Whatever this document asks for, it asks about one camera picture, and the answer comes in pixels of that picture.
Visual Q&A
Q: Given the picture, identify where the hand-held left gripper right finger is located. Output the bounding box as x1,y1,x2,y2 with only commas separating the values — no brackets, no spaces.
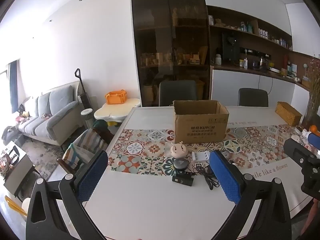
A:
209,151,293,240

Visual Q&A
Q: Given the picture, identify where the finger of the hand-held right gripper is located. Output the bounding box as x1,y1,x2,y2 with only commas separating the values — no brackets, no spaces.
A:
308,132,320,145
284,137,320,202

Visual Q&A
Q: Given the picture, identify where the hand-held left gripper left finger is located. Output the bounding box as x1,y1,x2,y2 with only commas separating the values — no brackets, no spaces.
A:
26,151,109,240

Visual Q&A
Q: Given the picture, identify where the round grey disc device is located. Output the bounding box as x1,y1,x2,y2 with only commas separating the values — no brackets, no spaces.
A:
172,157,191,172

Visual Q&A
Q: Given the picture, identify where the brown cardboard box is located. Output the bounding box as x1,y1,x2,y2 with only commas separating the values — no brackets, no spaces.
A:
173,100,230,143

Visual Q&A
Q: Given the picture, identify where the white battery charger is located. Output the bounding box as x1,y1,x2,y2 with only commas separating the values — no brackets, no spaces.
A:
192,151,210,162

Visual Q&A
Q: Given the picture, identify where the yellow woven box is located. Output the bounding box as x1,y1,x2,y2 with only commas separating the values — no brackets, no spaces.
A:
275,101,303,127

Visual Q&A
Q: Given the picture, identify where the small black rectangular device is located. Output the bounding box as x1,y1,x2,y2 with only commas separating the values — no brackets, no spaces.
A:
172,176,194,187

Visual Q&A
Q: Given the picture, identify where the dried flower bunch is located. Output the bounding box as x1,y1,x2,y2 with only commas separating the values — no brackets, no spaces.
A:
304,54,320,128

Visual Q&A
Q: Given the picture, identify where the grey patterned rug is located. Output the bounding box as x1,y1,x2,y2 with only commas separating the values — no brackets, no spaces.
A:
25,135,75,180

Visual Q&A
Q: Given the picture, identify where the round pink cartoon toy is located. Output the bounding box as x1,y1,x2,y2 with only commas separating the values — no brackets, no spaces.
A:
170,141,189,158

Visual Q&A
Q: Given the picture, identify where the white cylindrical fan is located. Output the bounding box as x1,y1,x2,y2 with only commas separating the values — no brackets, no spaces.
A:
80,109,95,130

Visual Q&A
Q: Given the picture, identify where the patterned floral table runner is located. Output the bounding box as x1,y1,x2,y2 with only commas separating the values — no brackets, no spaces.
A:
107,126,304,177

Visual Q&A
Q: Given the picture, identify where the dark dining chair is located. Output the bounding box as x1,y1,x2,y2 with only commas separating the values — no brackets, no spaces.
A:
237,88,269,107
159,80,198,107

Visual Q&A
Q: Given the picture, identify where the cream flower-shaped table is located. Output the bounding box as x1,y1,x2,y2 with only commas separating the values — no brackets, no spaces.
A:
94,98,141,120

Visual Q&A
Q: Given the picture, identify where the dark low cabinet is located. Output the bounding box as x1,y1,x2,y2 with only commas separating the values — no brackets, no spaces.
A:
4,152,40,202

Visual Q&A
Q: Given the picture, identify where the black upright vacuum cleaner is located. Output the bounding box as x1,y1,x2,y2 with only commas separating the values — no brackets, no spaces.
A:
74,68,94,110

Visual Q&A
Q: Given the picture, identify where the grey sofa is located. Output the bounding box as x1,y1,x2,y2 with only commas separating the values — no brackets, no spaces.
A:
17,81,84,147

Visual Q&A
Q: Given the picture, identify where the orange plastic crate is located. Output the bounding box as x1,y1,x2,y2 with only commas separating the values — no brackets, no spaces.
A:
104,90,128,105

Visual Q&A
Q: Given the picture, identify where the white sideboard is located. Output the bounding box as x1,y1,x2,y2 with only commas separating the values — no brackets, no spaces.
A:
210,65,313,108

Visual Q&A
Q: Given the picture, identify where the black water dispenser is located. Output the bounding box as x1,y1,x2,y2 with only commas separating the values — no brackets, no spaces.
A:
222,32,241,64

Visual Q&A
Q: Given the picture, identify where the blue curtain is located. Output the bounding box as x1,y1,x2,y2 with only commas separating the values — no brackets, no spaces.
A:
10,60,20,113

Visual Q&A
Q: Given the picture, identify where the dark glass display cabinet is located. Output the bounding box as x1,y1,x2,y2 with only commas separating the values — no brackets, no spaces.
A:
130,0,210,107

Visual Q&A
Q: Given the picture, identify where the black cable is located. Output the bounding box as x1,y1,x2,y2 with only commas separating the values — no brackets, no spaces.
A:
192,165,220,190

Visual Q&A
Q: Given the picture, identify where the wooden wall shelf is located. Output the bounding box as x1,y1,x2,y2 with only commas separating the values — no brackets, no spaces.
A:
206,5,320,90

